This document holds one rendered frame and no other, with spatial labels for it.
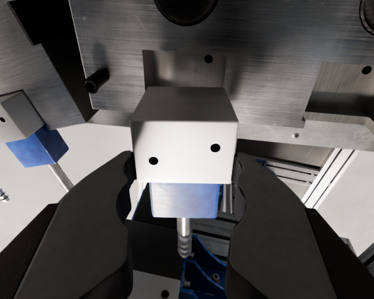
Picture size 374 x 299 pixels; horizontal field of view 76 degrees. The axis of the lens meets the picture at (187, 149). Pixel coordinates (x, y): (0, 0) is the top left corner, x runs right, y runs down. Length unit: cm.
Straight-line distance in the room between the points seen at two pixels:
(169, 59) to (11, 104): 15
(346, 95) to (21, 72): 27
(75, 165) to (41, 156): 136
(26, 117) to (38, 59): 5
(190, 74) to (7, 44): 15
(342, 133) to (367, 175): 124
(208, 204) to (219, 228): 38
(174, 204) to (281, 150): 91
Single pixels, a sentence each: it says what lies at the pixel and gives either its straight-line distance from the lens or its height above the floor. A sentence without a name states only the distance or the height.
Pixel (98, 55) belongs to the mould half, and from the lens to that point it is 18.
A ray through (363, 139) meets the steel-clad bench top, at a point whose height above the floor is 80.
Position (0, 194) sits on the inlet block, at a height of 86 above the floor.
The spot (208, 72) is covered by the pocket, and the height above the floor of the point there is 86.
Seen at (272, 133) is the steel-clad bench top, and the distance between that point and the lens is 29.
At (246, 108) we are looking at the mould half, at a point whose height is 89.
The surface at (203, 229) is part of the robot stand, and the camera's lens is 52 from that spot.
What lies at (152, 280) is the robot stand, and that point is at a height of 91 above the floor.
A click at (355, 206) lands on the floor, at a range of 170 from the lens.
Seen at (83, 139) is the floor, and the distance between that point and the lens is 148.
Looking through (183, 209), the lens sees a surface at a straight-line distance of 16.
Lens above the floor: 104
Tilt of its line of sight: 54 degrees down
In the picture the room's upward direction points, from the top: 167 degrees counter-clockwise
